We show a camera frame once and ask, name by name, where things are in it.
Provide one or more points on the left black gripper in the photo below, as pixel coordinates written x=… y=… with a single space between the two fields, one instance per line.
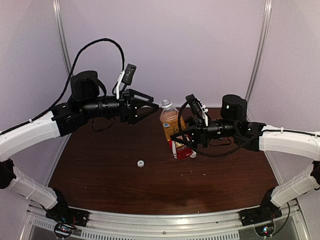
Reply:
x=129 y=113

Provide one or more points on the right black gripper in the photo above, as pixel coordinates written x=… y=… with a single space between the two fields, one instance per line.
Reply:
x=198 y=133

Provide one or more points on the amber tea bottle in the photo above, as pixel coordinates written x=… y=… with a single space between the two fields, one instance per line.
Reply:
x=169 y=121

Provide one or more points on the white tea bottle cap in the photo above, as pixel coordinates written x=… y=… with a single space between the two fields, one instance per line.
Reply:
x=140 y=163

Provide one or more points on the white flip bottle cap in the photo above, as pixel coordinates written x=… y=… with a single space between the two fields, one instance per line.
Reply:
x=193 y=155

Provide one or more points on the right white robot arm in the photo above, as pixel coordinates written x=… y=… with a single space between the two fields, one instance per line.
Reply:
x=256 y=137

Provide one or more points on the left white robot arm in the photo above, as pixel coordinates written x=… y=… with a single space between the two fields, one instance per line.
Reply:
x=88 y=100

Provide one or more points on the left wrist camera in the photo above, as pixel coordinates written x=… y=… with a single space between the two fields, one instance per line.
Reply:
x=125 y=79

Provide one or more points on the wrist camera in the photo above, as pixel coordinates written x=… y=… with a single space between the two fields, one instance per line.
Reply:
x=125 y=79
x=198 y=109

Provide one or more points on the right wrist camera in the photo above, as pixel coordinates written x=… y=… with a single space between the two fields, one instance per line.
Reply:
x=198 y=109

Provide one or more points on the left aluminium frame post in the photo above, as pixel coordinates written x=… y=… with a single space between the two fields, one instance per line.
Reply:
x=61 y=34

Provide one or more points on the aluminium frame post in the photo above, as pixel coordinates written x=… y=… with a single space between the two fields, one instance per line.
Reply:
x=61 y=34
x=265 y=26

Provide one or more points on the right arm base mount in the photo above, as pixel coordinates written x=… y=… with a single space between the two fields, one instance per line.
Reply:
x=262 y=217

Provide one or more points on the front aluminium rail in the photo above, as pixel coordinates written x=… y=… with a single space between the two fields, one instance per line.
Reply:
x=221 y=225

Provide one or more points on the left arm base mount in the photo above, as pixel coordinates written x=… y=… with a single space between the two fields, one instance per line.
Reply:
x=67 y=219

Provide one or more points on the right aluminium frame post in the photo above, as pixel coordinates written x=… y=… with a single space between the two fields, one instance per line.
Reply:
x=265 y=26

